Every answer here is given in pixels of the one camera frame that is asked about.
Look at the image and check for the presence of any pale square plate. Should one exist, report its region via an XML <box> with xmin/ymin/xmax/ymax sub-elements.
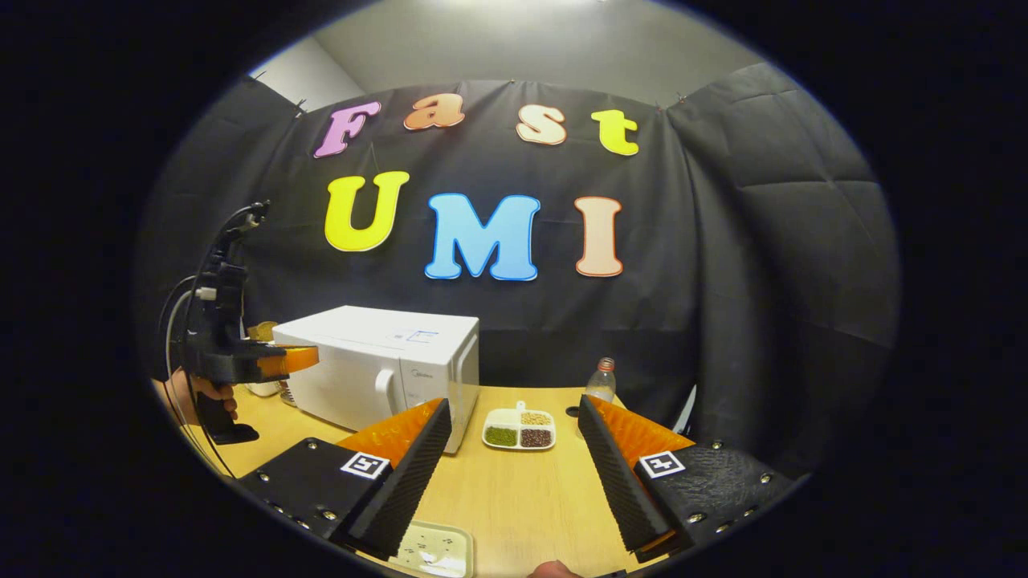
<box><xmin>391</xmin><ymin>520</ymin><xmax>475</xmax><ymax>578</ymax></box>

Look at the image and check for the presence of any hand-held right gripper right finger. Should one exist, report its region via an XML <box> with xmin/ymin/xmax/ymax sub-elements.
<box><xmin>577</xmin><ymin>393</ymin><xmax>804</xmax><ymax>564</ymax></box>

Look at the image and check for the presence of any white microwave oven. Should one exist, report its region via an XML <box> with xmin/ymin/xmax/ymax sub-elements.
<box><xmin>271</xmin><ymin>305</ymin><xmax>481</xmax><ymax>455</ymax></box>

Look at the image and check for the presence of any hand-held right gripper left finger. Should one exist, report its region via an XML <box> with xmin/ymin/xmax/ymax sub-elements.
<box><xmin>237</xmin><ymin>397</ymin><xmax>453</xmax><ymax>560</ymax></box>

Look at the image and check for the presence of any white compartment dish with beans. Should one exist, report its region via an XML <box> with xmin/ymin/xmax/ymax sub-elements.
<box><xmin>482</xmin><ymin>401</ymin><xmax>557</xmax><ymax>451</ymax></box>

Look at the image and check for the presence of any clear plastic bottle red label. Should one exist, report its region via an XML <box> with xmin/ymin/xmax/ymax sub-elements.
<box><xmin>580</xmin><ymin>357</ymin><xmax>618</xmax><ymax>406</ymax></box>

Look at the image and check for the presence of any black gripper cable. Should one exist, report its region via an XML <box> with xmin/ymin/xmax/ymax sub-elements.
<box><xmin>158</xmin><ymin>275</ymin><xmax>218</xmax><ymax>458</ymax></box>

